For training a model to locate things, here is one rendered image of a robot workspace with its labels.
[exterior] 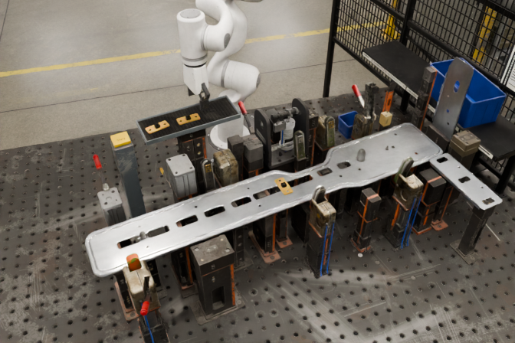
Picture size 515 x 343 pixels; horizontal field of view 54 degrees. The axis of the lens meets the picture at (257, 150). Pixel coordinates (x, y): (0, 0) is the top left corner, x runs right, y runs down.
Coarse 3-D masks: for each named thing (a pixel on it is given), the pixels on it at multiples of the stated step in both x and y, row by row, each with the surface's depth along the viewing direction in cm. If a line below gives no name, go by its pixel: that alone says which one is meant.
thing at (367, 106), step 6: (366, 84) 196; (372, 84) 197; (366, 90) 197; (372, 90) 194; (378, 90) 194; (366, 96) 198; (372, 96) 199; (366, 102) 199; (372, 102) 200; (366, 108) 201; (372, 108) 202; (366, 114) 202; (372, 114) 203; (372, 120) 205
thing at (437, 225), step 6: (444, 186) 194; (450, 186) 194; (444, 192) 196; (450, 192) 198; (444, 198) 199; (438, 204) 201; (444, 204) 202; (438, 210) 203; (444, 210) 205; (438, 216) 206; (432, 222) 208; (438, 222) 209; (444, 222) 209; (438, 228) 207; (444, 228) 208
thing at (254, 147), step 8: (248, 136) 194; (256, 136) 194; (248, 144) 190; (256, 144) 190; (248, 152) 189; (256, 152) 190; (248, 160) 191; (256, 160) 192; (248, 168) 194; (256, 168) 195; (248, 176) 198; (248, 200) 206
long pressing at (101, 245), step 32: (416, 128) 210; (352, 160) 194; (384, 160) 194; (416, 160) 194; (224, 192) 182; (256, 192) 182; (128, 224) 170; (160, 224) 170; (192, 224) 170; (224, 224) 170; (96, 256) 160
